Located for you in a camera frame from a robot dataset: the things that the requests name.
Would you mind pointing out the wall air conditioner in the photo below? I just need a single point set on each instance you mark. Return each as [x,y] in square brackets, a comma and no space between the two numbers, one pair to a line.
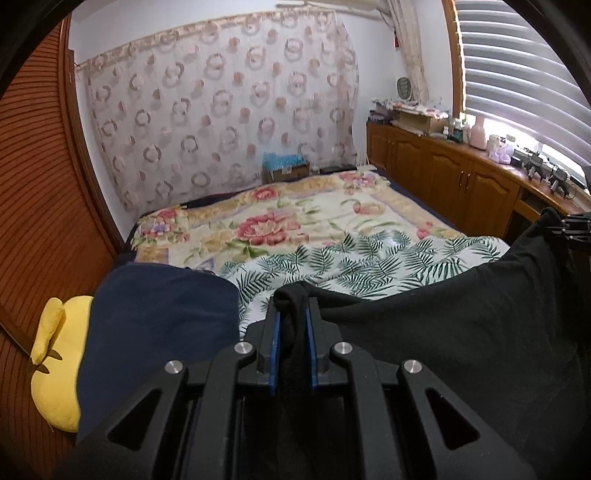
[332,3]

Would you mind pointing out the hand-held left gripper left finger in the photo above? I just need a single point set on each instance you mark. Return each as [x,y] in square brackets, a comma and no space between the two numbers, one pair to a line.
[272,355]

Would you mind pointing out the circle print sheer curtain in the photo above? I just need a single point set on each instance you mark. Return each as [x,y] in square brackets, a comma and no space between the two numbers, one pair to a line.
[217,110]

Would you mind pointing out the black device on stand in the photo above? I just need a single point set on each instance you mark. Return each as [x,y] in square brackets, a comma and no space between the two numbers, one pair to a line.
[533,164]
[558,180]

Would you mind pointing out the floral blanket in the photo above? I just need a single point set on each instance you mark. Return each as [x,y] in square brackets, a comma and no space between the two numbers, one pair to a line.
[277,217]

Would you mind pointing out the wooden sideboard cabinet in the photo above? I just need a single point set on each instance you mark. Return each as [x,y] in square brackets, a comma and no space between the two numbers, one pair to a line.
[443,175]

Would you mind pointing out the pale plastic bag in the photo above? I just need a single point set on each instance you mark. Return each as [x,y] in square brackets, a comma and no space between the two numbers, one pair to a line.
[499,154]

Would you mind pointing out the small desk fan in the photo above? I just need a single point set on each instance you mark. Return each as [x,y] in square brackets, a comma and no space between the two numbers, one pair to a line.
[404,87]

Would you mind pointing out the cardboard box with blue contents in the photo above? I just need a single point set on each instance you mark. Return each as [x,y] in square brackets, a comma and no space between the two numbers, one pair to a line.
[284,168]

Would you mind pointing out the beige tied curtain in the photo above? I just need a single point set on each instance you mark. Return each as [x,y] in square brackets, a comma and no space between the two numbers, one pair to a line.
[411,46]

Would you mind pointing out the navy blue pillow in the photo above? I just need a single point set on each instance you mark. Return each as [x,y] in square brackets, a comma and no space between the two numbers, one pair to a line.
[157,323]

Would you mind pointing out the grey window blind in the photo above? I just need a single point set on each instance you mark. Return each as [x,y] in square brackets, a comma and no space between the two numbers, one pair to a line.
[517,69]

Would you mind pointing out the wooden louvered wardrobe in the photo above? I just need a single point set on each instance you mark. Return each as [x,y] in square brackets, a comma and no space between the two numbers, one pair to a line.
[41,194]

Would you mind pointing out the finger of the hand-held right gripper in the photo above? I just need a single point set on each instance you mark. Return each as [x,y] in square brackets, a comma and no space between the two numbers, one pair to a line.
[579,242]
[572,222]

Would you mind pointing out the pink bottle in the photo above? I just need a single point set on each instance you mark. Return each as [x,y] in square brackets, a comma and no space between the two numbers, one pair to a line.
[478,134]

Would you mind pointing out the open cardboard box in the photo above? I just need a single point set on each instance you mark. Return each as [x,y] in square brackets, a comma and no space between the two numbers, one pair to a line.
[418,122]

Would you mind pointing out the floral cloth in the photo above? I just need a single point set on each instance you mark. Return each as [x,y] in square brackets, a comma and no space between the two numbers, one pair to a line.
[406,105]

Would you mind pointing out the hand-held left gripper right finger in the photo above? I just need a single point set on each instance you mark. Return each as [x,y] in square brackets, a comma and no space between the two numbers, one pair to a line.
[313,360]

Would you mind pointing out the leaf print sheet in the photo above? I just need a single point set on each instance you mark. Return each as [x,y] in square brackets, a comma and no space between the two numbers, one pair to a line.
[369,263]

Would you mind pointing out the black t-shirt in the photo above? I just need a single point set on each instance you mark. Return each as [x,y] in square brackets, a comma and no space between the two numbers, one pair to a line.
[461,318]

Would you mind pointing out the yellow plush toy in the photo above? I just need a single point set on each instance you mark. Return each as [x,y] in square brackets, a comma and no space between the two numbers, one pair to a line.
[55,378]

